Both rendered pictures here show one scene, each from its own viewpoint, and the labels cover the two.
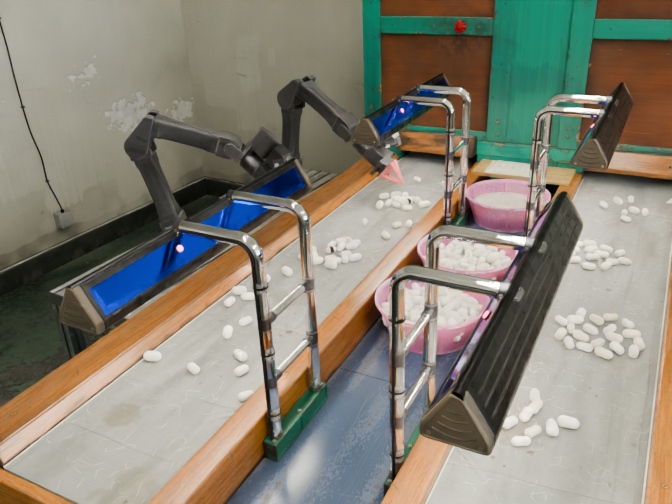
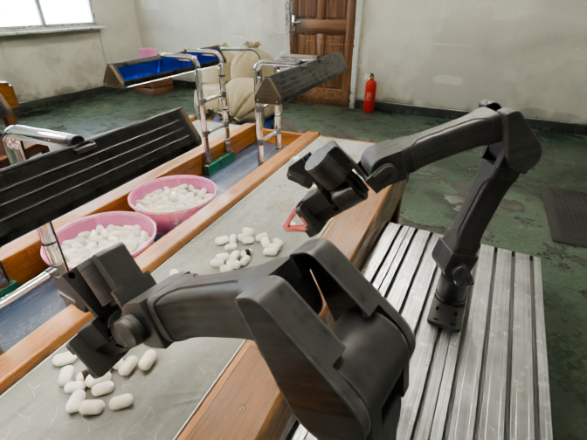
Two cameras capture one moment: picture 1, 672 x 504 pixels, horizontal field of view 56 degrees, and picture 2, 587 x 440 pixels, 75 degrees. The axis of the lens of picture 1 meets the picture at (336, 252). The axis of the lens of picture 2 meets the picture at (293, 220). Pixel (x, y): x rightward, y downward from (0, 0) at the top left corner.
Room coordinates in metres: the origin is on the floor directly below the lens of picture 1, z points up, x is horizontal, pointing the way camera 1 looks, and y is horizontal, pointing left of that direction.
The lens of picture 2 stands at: (2.39, 0.06, 1.29)
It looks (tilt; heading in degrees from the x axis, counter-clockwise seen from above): 30 degrees down; 175
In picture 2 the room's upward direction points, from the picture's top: straight up
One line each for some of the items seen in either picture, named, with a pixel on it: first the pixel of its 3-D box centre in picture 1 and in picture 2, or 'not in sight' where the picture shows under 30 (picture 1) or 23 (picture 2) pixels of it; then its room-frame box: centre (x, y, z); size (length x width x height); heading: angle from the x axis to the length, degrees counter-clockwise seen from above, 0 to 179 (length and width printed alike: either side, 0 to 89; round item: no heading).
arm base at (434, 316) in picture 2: not in sight; (452, 287); (1.73, 0.49, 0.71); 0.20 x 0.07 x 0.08; 148
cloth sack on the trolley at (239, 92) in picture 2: not in sight; (245, 99); (-1.57, -0.09, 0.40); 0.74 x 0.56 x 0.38; 149
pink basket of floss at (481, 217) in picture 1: (506, 206); not in sight; (1.92, -0.56, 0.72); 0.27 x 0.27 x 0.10
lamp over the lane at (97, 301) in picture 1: (208, 226); (309, 72); (1.06, 0.23, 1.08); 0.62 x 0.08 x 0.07; 151
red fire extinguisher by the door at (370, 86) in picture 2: not in sight; (370, 92); (-2.59, 1.47, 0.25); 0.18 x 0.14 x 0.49; 148
